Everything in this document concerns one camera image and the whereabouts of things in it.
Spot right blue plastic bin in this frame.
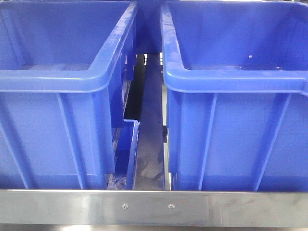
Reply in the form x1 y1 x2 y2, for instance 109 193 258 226
161 1 308 192

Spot left blue plastic bin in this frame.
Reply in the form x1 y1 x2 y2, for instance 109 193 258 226
0 0 138 190

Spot steel shelf divider rail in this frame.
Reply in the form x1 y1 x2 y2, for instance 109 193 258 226
133 53 170 191

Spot steel shelf front rail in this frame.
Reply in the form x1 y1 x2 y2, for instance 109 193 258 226
0 190 308 228

